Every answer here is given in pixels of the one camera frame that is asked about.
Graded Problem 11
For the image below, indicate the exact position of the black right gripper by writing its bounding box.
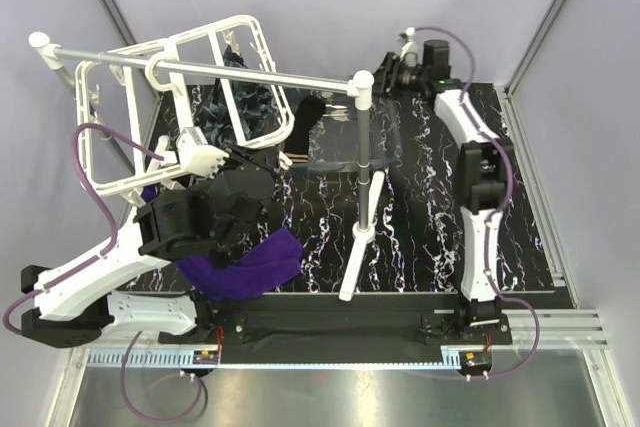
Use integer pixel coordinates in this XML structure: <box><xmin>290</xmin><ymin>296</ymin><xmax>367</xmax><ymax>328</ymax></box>
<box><xmin>354</xmin><ymin>53</ymin><xmax>426</xmax><ymax>103</ymax></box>

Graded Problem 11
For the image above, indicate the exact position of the dark patterned sock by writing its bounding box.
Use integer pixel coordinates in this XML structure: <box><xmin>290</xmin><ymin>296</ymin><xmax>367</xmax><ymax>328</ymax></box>
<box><xmin>192</xmin><ymin>41</ymin><xmax>286</xmax><ymax>148</ymax></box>

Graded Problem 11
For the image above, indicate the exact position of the black striped sock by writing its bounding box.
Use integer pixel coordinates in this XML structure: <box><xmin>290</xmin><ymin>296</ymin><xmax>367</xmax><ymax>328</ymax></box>
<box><xmin>283</xmin><ymin>95</ymin><xmax>326</xmax><ymax>163</ymax></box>

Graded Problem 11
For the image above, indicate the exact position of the purple fleece sock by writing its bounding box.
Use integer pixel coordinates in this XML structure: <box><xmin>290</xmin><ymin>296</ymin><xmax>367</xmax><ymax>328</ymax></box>
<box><xmin>135</xmin><ymin>186</ymin><xmax>303</xmax><ymax>300</ymax></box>

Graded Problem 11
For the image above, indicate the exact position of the white clip drying hanger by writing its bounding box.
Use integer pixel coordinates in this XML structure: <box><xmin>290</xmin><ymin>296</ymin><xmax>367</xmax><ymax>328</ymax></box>
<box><xmin>74</xmin><ymin>15</ymin><xmax>296</xmax><ymax>206</ymax></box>

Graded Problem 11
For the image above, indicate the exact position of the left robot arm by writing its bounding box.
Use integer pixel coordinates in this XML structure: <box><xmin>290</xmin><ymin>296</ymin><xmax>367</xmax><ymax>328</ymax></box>
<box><xmin>19</xmin><ymin>147</ymin><xmax>278</xmax><ymax>348</ymax></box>

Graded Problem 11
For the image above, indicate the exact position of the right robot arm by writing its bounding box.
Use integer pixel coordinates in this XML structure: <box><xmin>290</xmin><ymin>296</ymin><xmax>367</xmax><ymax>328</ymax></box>
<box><xmin>374</xmin><ymin>31</ymin><xmax>513</xmax><ymax>344</ymax></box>

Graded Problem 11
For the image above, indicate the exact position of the metal hanging rack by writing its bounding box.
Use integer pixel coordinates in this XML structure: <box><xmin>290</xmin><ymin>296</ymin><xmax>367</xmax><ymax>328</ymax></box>
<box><xmin>29</xmin><ymin>32</ymin><xmax>385</xmax><ymax>302</ymax></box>

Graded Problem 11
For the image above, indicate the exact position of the clear plastic bin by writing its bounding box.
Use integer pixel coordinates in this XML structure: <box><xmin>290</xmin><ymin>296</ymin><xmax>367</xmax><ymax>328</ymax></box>
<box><xmin>285</xmin><ymin>89</ymin><xmax>402</xmax><ymax>174</ymax></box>

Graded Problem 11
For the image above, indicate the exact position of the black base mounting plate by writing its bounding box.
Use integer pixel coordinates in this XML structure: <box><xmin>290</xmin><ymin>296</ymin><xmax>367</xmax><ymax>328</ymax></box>
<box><xmin>158</xmin><ymin>293</ymin><xmax>513</xmax><ymax>366</ymax></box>

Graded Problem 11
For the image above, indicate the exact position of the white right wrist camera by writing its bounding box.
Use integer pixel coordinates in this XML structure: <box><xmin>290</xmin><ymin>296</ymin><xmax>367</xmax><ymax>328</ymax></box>
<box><xmin>398</xmin><ymin>27</ymin><xmax>420</xmax><ymax>65</ymax></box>

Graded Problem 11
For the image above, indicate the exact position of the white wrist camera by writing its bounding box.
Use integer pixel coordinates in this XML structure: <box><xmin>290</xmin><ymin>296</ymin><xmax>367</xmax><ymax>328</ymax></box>
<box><xmin>155</xmin><ymin>127</ymin><xmax>229</xmax><ymax>178</ymax></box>
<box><xmin>398</xmin><ymin>27</ymin><xmax>420</xmax><ymax>65</ymax></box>

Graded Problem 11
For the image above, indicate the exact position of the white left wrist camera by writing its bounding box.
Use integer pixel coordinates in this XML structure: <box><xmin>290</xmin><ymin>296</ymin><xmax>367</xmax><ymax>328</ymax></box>
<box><xmin>155</xmin><ymin>127</ymin><xmax>229</xmax><ymax>178</ymax></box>

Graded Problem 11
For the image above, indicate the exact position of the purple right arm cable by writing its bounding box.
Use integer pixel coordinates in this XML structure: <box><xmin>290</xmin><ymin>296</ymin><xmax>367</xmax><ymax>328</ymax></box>
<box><xmin>409</xmin><ymin>25</ymin><xmax>540</xmax><ymax>383</ymax></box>

